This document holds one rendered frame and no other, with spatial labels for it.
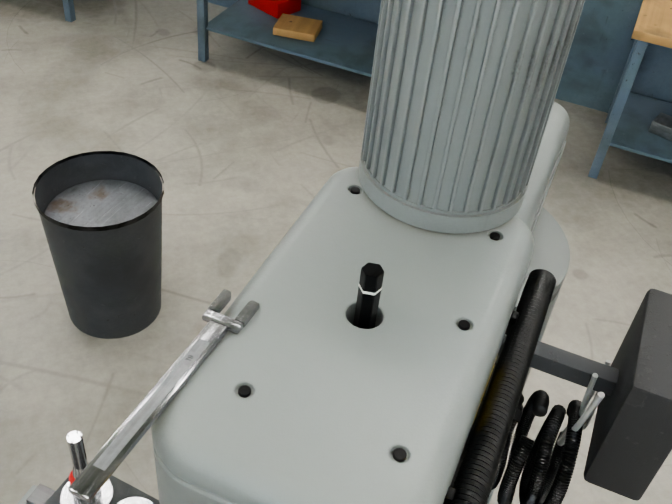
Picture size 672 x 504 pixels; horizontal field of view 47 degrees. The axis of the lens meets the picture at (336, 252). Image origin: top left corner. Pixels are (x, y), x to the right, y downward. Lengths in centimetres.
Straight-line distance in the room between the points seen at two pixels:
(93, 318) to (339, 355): 257
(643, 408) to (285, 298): 49
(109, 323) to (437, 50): 262
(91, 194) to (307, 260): 245
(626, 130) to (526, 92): 389
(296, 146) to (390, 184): 353
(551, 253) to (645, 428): 46
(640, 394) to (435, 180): 38
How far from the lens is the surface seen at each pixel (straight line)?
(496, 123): 81
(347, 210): 89
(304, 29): 501
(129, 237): 294
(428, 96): 79
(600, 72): 519
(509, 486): 120
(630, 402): 104
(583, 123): 511
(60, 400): 316
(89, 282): 309
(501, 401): 84
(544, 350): 115
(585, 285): 387
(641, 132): 471
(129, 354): 326
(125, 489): 152
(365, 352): 73
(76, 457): 140
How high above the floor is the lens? 243
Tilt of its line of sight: 41 degrees down
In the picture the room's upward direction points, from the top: 7 degrees clockwise
